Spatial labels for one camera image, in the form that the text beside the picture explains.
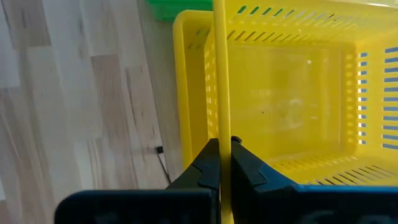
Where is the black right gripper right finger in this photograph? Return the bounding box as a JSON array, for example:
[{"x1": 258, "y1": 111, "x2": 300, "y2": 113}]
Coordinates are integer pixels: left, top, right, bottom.
[{"x1": 231, "y1": 136, "x2": 398, "y2": 224}]

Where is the green plastic slotted basket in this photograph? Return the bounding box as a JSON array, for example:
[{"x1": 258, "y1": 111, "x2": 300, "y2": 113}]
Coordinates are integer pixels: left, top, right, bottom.
[{"x1": 145, "y1": 0, "x2": 214, "y2": 22}]

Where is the yellow plastic slotted basket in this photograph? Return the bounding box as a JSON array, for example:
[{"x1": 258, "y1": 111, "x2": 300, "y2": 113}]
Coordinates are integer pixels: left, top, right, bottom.
[
  {"x1": 203, "y1": 0, "x2": 398, "y2": 224},
  {"x1": 172, "y1": 9, "x2": 218, "y2": 170}
]

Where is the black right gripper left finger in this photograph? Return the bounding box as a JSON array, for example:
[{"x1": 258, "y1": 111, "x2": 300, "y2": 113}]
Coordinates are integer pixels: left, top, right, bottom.
[{"x1": 54, "y1": 138, "x2": 221, "y2": 224}]

